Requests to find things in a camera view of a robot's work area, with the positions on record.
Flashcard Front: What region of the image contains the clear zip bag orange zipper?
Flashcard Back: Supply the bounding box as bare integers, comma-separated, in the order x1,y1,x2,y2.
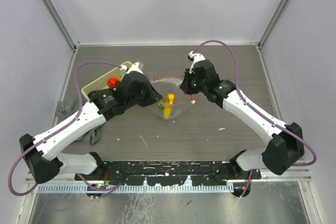
149,76,196,120

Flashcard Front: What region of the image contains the yellow toy banana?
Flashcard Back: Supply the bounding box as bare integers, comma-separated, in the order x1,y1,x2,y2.
163,93,175,120

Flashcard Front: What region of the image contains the green toy lettuce leaf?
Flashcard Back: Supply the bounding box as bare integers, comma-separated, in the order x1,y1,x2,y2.
153,103,164,111

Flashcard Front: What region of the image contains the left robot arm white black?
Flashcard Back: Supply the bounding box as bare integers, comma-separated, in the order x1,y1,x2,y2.
19,71,162,184

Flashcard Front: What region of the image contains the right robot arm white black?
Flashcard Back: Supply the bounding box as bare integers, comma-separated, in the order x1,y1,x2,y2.
181,57,305,179

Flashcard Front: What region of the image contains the red toy pepper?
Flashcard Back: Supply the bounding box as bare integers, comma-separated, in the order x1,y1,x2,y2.
107,77,121,89

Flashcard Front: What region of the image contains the pale green plastic basket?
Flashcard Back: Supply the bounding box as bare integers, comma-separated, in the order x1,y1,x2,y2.
81,67,126,101

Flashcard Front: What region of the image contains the grey cloth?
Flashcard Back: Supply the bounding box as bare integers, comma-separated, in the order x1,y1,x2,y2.
54,98,103,146

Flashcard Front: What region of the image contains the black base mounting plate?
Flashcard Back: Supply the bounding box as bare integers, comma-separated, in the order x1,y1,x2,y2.
83,161,249,186

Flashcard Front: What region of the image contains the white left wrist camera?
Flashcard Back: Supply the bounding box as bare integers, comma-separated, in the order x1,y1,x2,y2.
119,61,143,74

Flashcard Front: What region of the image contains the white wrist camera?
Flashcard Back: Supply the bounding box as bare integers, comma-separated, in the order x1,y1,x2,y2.
119,61,143,74
187,51,205,73

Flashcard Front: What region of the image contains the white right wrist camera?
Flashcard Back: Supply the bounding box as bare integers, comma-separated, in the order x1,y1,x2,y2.
187,51,205,73

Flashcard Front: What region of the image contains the slotted cable duct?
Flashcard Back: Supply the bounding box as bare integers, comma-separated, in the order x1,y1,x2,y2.
37,183,234,194

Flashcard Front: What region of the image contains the aluminium frame rail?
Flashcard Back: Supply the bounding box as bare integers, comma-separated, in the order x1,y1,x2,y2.
256,44,313,182

